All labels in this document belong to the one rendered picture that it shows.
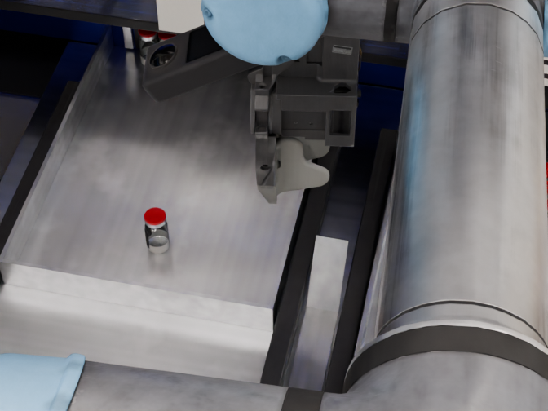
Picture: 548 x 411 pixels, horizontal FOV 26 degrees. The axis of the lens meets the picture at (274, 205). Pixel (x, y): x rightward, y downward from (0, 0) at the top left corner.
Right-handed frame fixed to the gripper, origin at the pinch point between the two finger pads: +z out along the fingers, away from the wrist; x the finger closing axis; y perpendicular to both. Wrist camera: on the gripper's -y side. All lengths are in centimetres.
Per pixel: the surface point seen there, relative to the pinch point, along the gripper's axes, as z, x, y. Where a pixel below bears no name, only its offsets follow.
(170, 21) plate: 0.3, 23.2, -10.3
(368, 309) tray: 10.7, -4.2, 9.4
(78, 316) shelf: 14.1, -3.3, -17.1
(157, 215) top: 8.9, 4.8, -10.3
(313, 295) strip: 12.8, -1.0, 4.5
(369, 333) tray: 14.0, -4.4, 9.7
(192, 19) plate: -0.3, 22.8, -8.2
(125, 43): 10.9, 32.8, -16.9
